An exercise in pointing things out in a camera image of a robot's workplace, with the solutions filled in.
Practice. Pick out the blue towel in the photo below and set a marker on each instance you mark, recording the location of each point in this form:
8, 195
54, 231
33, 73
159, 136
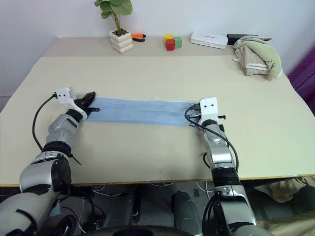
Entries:
142, 113

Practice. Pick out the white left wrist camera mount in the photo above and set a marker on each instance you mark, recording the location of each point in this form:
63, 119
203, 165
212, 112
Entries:
64, 96

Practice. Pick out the black flat box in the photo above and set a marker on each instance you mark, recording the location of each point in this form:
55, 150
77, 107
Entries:
233, 38

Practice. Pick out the orange black pliers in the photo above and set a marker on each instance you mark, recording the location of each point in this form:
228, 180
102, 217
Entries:
137, 37

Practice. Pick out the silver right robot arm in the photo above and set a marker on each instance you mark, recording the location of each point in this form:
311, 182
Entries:
219, 152

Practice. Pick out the white bubble plant pot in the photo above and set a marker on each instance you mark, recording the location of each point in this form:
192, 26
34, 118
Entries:
121, 41

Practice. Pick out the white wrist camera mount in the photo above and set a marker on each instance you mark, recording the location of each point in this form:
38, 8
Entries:
208, 108
64, 96

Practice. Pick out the green cube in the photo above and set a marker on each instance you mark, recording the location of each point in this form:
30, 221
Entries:
178, 42

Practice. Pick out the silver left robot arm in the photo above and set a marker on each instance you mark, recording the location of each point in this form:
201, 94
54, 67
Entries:
59, 127

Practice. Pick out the green crumpled towel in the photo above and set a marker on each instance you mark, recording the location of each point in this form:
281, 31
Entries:
267, 52

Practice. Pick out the dark rounded shape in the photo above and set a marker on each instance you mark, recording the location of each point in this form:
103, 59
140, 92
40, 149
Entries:
184, 211

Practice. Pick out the white flat box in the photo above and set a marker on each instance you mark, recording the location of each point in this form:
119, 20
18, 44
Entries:
208, 39

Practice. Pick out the green leafy plant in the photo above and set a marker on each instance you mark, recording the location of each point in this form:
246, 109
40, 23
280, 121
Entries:
115, 9

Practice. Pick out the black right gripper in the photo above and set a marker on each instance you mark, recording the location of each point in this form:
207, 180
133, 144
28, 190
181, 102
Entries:
196, 115

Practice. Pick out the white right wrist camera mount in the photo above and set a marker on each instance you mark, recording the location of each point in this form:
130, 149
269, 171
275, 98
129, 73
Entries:
208, 108

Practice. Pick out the beige striped towel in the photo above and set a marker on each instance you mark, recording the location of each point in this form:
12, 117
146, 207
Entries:
251, 62

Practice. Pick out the yellow block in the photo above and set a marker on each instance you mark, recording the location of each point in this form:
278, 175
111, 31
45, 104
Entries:
169, 37

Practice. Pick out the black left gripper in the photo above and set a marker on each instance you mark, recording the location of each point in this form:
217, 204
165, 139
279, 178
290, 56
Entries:
82, 104

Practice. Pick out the red cube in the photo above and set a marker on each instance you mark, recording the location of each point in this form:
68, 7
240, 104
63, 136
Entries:
170, 45

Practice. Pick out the purple object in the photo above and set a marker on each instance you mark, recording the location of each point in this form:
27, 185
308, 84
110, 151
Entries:
304, 73

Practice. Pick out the beige cloth under table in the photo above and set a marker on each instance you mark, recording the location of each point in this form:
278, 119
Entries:
283, 189

